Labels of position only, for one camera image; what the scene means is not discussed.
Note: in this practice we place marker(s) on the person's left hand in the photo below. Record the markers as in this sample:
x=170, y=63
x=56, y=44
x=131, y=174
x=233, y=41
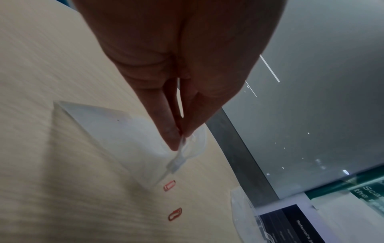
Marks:
x=186, y=42

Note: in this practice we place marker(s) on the clear plastic zip bag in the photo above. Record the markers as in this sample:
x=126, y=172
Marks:
x=120, y=137

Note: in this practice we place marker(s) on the red paper clip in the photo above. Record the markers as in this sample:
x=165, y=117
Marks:
x=175, y=214
x=169, y=185

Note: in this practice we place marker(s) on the black and white sign card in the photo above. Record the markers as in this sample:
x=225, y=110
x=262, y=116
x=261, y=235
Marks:
x=288, y=223

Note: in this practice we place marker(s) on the green and white sign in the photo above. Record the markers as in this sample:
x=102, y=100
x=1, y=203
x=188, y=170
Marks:
x=360, y=189

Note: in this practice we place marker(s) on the grey metal window frame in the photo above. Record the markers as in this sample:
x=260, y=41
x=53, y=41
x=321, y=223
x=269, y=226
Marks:
x=240, y=154

